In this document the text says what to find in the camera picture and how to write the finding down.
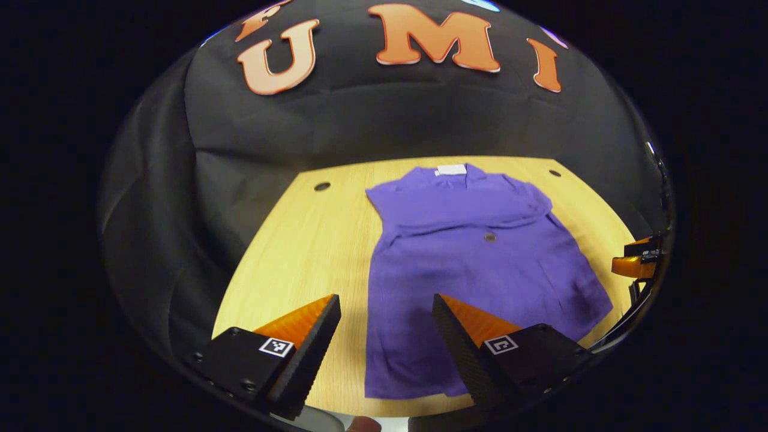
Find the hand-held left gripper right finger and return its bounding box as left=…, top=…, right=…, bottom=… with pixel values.
left=432, top=293, right=595, bottom=415

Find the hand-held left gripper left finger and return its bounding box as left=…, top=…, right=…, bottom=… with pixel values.
left=189, top=293, right=343, bottom=422

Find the black backdrop cloth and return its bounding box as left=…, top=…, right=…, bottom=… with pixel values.
left=99, top=0, right=670, bottom=361

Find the purple knit shirt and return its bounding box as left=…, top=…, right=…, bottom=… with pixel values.
left=363, top=162, right=614, bottom=401

